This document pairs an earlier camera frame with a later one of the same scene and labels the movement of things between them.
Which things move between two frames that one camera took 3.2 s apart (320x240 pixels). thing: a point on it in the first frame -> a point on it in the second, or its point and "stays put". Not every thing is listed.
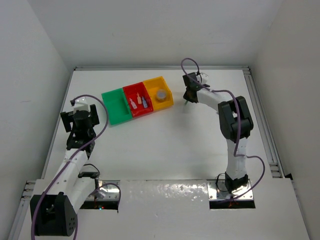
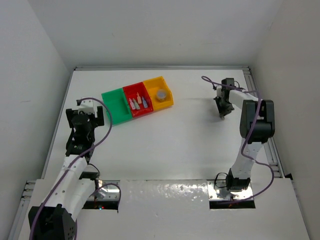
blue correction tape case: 144,103 stays put
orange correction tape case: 139,98 stays put
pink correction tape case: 133,104 stays put
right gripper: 186,96 -> 223,112
